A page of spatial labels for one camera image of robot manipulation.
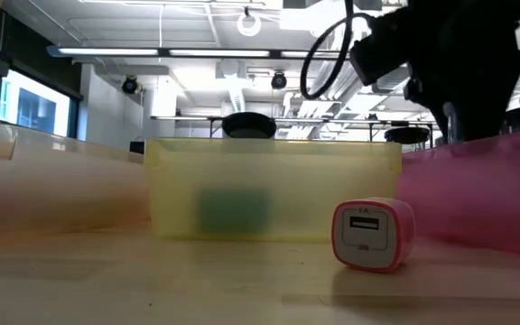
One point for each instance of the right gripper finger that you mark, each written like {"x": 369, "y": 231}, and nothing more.
{"x": 481, "y": 122}
{"x": 440, "y": 117}

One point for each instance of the red white USB charger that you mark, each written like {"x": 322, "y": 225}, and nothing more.
{"x": 370, "y": 237}

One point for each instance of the teal rectangular item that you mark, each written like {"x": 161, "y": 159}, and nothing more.
{"x": 233, "y": 210}

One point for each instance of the red translucent plastic bin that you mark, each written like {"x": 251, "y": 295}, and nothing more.
{"x": 476, "y": 198}

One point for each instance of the white ceiling pipes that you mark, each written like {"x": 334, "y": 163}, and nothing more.
{"x": 332, "y": 108}

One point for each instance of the yellow translucent plastic bin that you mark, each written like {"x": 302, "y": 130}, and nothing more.
{"x": 309, "y": 189}

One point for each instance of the black ceiling spotlight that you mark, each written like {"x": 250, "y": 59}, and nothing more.
{"x": 279, "y": 80}
{"x": 130, "y": 85}

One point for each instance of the long ceiling light bar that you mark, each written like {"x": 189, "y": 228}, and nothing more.
{"x": 219, "y": 52}

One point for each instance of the room window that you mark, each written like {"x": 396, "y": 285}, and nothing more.
{"x": 34, "y": 104}

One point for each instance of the orange translucent plastic bin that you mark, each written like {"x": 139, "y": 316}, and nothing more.
{"x": 39, "y": 198}

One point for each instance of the silver ventilation duct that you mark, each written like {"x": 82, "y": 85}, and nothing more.
{"x": 391, "y": 83}

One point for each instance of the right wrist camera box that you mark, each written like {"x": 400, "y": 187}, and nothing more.
{"x": 377, "y": 54}

